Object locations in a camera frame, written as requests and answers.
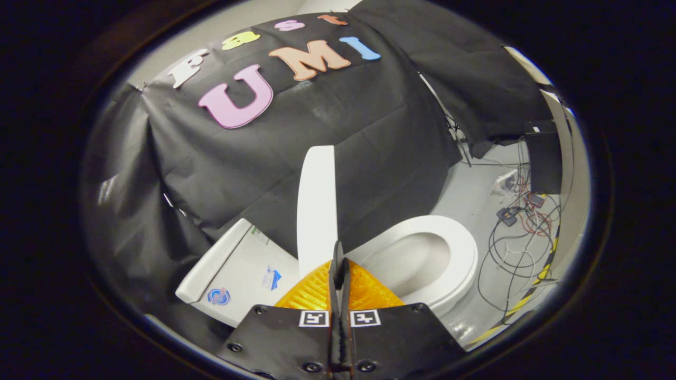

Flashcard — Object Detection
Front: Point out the white ceramic toilet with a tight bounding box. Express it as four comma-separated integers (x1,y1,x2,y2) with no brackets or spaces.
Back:
175,215,479,329

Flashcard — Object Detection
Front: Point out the black flat box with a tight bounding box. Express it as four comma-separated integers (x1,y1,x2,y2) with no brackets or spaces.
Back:
524,120,564,195

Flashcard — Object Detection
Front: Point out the yellow black floor tape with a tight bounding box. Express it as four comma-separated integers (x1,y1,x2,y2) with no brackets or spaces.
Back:
464,236,561,350

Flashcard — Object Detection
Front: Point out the white toilet lid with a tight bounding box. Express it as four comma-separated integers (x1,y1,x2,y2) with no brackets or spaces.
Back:
296,145,339,281

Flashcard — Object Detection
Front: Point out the white power strip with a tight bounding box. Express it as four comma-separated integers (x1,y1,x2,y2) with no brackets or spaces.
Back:
493,168,519,192

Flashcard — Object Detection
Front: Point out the tangled cable bundle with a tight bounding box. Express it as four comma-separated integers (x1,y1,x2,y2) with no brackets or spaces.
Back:
477,156,563,315

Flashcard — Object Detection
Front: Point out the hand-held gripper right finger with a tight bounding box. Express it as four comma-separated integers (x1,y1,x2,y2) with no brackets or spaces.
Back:
338,255,467,380

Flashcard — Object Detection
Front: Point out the white toilet seat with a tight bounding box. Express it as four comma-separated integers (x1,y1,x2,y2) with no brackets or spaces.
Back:
346,215,479,308

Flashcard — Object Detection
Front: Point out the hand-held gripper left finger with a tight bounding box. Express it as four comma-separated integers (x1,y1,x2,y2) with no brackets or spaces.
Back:
217,240,344,380

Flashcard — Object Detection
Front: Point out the small black adapter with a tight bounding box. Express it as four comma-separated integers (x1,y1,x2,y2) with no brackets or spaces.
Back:
495,206,521,227

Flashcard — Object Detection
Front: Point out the thin black stand pole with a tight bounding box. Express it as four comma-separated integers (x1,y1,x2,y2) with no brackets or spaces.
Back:
443,112,474,168

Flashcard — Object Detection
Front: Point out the black backdrop cloth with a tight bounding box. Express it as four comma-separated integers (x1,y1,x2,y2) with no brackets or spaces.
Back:
84,0,554,341

